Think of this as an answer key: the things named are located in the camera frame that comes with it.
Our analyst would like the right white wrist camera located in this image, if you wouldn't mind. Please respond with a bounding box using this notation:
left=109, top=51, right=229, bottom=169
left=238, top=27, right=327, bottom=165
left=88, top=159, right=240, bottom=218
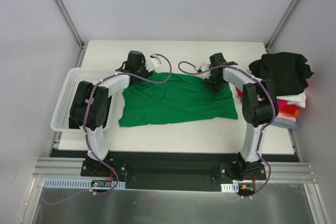
left=194, top=63, right=207, bottom=73

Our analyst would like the folded pink t shirt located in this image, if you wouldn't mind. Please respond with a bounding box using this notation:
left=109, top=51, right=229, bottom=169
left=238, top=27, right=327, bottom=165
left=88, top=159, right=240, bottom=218
left=277, top=112, right=296, bottom=122

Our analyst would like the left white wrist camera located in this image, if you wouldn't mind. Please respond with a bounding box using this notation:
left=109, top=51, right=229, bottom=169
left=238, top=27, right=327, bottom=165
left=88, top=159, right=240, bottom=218
left=150, top=54, right=162, bottom=69

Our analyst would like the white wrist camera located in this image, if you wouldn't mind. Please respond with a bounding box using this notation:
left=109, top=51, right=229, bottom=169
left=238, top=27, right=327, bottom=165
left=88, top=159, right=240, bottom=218
left=194, top=63, right=207, bottom=73
left=150, top=54, right=162, bottom=69

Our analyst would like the folded grey t shirt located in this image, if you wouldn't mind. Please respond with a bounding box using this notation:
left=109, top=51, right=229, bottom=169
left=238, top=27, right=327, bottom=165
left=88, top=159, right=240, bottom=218
left=274, top=118, right=296, bottom=125

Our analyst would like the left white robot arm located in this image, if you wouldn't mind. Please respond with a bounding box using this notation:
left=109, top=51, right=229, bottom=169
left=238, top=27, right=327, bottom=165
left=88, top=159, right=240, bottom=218
left=68, top=50, right=161, bottom=176

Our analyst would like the folded black t shirt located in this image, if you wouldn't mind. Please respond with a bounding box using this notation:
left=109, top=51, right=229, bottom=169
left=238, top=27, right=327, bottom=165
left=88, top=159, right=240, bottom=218
left=248, top=52, right=313, bottom=96

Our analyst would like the white plastic laundry basket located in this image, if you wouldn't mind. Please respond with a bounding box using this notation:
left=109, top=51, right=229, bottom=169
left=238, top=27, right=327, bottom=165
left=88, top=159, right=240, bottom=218
left=50, top=68, right=114, bottom=133

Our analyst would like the folded red t shirt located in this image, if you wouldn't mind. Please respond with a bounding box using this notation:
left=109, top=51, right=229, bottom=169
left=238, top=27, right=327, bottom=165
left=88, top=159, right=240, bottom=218
left=236, top=86, right=299, bottom=117

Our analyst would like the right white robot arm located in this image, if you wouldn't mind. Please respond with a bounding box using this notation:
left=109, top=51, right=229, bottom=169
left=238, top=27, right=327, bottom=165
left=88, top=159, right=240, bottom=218
left=204, top=52, right=279, bottom=181

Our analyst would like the black t shirt in basket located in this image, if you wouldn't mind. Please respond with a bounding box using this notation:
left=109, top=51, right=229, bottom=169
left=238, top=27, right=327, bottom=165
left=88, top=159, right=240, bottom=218
left=68, top=118, right=107, bottom=129

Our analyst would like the folded light blue t shirt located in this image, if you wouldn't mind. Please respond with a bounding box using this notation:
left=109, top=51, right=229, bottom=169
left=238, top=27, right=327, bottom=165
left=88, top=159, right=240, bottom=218
left=272, top=122, right=298, bottom=129

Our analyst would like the folded magenta t shirt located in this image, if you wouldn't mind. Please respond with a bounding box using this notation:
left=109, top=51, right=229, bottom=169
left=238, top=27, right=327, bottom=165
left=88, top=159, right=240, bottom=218
left=277, top=99, right=288, bottom=110

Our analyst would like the left aluminium frame post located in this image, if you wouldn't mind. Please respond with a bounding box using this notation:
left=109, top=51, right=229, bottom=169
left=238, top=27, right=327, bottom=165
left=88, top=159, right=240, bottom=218
left=39, top=0, right=87, bottom=49

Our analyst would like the folded white t shirt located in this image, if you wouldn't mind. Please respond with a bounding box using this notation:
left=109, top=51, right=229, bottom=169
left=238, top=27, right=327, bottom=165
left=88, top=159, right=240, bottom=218
left=277, top=92, right=307, bottom=108

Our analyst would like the green t shirt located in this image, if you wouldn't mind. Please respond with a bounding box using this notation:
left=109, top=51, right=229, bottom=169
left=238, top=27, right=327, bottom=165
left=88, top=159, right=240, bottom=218
left=119, top=72, right=238, bottom=127

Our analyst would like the right aluminium frame post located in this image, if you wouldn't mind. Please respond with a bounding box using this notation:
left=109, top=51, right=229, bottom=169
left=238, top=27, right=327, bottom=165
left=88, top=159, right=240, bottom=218
left=265, top=0, right=301, bottom=53

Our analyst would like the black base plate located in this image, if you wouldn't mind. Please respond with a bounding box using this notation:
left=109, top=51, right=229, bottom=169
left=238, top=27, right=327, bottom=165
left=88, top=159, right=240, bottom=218
left=78, top=151, right=274, bottom=190

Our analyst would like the aluminium frame post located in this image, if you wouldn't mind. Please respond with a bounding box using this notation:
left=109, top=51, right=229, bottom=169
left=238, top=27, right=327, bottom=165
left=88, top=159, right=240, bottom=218
left=265, top=0, right=301, bottom=53
left=39, top=0, right=87, bottom=49

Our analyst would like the aluminium front rail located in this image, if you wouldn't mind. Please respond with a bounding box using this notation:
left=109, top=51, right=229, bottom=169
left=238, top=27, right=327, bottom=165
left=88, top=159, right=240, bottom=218
left=32, top=157, right=318, bottom=184

